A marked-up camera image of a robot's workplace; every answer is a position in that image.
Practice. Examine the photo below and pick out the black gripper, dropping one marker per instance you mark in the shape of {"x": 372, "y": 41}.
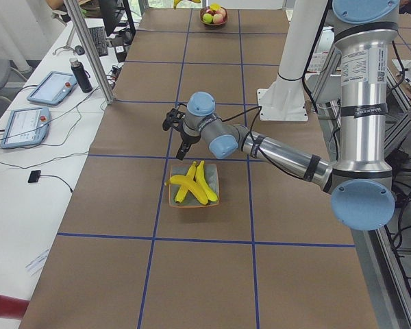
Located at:
{"x": 190, "y": 138}

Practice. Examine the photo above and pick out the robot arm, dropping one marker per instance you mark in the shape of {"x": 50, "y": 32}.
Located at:
{"x": 359, "y": 180}

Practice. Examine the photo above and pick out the grey square plate orange rim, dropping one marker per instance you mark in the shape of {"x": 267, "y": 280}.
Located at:
{"x": 211, "y": 177}

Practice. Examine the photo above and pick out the wicker fruit basket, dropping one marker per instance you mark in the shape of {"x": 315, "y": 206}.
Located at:
{"x": 212, "y": 17}

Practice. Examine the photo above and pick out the brown table mat blue grid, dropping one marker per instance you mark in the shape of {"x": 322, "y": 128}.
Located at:
{"x": 269, "y": 255}

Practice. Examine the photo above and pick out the black water bottle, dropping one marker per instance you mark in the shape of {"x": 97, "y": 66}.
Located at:
{"x": 80, "y": 75}

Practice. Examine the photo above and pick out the black keyboard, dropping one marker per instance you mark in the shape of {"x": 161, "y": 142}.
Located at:
{"x": 99, "y": 39}

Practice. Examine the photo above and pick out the teach pendant far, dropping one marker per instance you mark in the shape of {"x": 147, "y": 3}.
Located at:
{"x": 53, "y": 88}

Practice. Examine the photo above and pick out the teach pendant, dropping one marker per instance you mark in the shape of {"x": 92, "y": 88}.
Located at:
{"x": 53, "y": 88}
{"x": 26, "y": 127}

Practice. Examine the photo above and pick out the grey computer mouse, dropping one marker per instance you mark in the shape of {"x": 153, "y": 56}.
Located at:
{"x": 79, "y": 50}

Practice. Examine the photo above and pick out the small black box device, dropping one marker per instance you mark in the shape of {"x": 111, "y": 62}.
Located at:
{"x": 34, "y": 176}

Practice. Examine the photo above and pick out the black monitor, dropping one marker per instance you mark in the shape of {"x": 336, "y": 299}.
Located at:
{"x": 112, "y": 11}

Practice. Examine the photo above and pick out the teach pendant near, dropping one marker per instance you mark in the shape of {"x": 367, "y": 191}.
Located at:
{"x": 26, "y": 127}

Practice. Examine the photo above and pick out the red fire extinguisher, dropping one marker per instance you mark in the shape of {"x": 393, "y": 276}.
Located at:
{"x": 12, "y": 308}

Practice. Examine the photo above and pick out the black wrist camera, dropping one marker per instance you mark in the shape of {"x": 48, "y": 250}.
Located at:
{"x": 174, "y": 119}

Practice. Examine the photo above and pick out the aluminium frame post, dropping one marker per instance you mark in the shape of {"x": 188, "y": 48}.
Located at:
{"x": 75, "y": 13}

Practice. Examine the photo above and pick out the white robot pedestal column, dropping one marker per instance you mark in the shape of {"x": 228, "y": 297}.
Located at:
{"x": 285, "y": 100}

